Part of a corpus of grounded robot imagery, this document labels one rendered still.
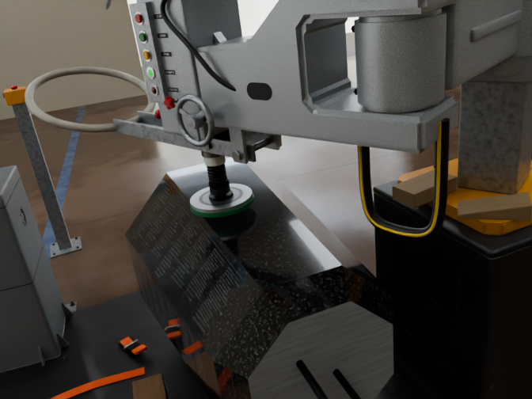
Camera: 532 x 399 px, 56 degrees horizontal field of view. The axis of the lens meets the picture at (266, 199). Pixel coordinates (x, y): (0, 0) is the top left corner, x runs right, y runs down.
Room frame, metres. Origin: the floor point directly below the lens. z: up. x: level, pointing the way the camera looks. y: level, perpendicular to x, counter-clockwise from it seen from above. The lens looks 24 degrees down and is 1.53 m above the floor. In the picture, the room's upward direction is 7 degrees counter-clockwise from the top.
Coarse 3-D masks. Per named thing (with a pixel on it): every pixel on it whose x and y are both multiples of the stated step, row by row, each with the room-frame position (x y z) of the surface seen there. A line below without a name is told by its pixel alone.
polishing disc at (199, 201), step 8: (232, 184) 1.65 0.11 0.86; (240, 184) 1.65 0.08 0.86; (200, 192) 1.62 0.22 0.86; (208, 192) 1.61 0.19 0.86; (240, 192) 1.57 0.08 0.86; (248, 192) 1.57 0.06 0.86; (192, 200) 1.56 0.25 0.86; (200, 200) 1.55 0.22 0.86; (208, 200) 1.54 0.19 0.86; (224, 200) 1.53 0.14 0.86; (232, 200) 1.52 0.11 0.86; (240, 200) 1.51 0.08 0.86; (248, 200) 1.51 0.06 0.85; (192, 208) 1.52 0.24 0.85; (200, 208) 1.49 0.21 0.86; (208, 208) 1.48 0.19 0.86; (216, 208) 1.47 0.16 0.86; (224, 208) 1.46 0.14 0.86; (232, 208) 1.47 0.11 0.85
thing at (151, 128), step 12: (120, 120) 1.80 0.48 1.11; (144, 120) 1.89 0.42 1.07; (156, 120) 1.84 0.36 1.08; (120, 132) 1.81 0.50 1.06; (132, 132) 1.76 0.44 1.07; (144, 132) 1.71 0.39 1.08; (156, 132) 1.66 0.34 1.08; (252, 132) 1.51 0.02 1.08; (180, 144) 1.58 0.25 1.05; (216, 144) 1.46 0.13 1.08; (228, 144) 1.43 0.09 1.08; (252, 144) 1.52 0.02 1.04; (264, 144) 1.44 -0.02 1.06; (276, 144) 1.45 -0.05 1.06; (228, 156) 1.43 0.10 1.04; (240, 156) 1.35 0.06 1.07; (252, 156) 1.37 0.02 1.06
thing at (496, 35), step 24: (480, 0) 1.20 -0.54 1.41; (504, 0) 1.31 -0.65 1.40; (528, 0) 1.41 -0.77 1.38; (456, 24) 1.12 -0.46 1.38; (480, 24) 1.21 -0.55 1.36; (504, 24) 1.29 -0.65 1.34; (528, 24) 1.41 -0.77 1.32; (456, 48) 1.12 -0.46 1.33; (480, 48) 1.21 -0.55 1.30; (504, 48) 1.33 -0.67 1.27; (528, 48) 1.41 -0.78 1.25; (456, 72) 1.12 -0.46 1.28; (480, 72) 1.23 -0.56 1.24
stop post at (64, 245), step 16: (16, 96) 2.99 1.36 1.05; (16, 112) 3.00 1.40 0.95; (32, 128) 3.02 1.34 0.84; (32, 144) 3.01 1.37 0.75; (32, 160) 3.00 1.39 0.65; (48, 176) 3.02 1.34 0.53; (48, 192) 3.01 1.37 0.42; (48, 208) 3.00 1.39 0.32; (64, 224) 3.02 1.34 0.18; (64, 240) 3.01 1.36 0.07; (80, 240) 3.11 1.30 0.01
